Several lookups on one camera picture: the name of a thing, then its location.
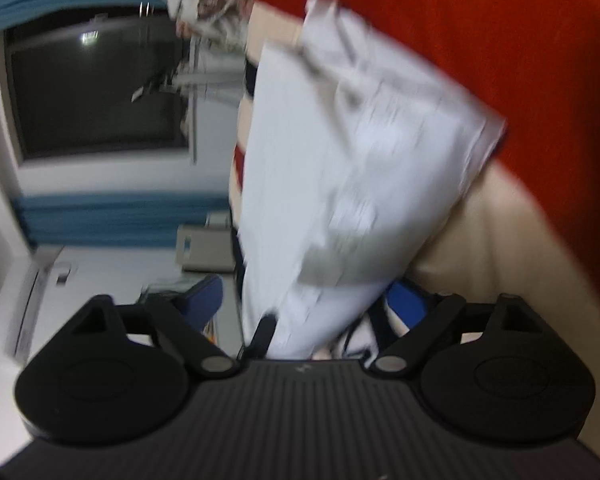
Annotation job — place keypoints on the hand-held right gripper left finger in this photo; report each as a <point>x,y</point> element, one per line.
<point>205,302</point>

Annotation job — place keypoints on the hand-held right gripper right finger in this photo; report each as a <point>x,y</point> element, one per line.
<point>410,305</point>

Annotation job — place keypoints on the white t-shirt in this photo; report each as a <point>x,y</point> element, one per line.
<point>340,160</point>

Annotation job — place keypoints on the beige chair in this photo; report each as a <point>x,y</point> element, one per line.
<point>205,250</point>

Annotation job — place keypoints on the silver tripod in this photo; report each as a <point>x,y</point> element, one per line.
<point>200,80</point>

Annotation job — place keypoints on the dark window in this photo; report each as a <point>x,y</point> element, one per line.
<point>95,90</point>

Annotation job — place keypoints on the striped fleece blanket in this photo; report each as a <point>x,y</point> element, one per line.
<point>530,60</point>

